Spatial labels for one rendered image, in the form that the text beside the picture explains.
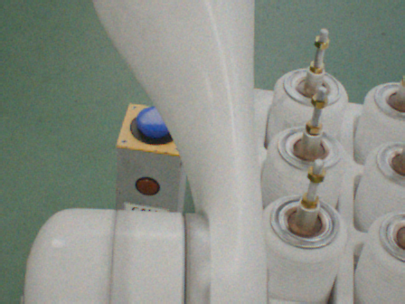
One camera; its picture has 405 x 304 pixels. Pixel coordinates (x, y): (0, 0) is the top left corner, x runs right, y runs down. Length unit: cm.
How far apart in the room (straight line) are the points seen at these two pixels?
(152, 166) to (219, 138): 49
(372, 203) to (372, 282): 12
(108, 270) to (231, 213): 6
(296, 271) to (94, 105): 63
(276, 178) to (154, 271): 64
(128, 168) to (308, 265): 21
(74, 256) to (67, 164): 95
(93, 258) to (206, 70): 11
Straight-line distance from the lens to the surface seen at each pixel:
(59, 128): 136
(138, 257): 34
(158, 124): 86
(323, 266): 88
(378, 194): 97
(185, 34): 40
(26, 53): 152
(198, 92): 39
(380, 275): 90
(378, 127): 106
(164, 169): 87
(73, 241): 35
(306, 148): 96
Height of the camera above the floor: 89
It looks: 42 degrees down
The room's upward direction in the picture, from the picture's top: 6 degrees clockwise
